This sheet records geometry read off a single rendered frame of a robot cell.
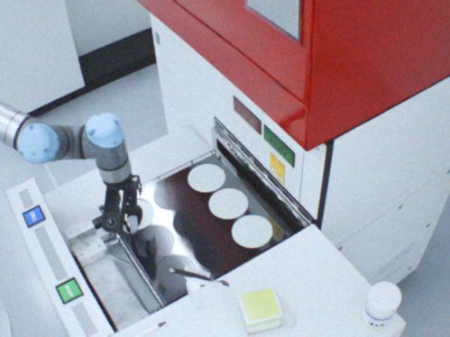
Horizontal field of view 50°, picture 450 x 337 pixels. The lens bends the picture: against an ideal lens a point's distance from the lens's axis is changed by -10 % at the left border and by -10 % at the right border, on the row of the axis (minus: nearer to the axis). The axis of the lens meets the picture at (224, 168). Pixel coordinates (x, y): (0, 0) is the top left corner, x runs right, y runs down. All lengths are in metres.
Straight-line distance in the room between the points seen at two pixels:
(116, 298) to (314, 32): 0.77
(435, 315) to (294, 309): 1.27
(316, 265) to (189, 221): 0.36
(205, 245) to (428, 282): 1.34
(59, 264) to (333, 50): 0.79
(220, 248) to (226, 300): 0.20
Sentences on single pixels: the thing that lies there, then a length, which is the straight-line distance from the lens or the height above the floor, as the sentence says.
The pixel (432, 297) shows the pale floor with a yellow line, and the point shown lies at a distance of 2.36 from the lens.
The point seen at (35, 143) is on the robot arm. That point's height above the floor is 1.34.
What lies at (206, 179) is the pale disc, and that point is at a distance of 1.43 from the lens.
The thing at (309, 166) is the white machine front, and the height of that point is 1.13.
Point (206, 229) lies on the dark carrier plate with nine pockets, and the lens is 1.33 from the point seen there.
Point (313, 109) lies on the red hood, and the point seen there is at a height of 1.33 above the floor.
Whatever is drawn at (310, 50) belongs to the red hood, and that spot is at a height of 1.47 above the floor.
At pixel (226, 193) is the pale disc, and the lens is 1.40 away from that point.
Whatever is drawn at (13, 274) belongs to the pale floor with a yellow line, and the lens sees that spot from 2.54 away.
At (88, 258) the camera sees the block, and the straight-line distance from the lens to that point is 1.33.
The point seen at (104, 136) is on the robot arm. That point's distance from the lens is 1.07.
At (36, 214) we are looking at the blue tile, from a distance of 1.38.
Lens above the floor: 1.97
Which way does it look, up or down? 47 degrees down
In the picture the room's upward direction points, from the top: 4 degrees counter-clockwise
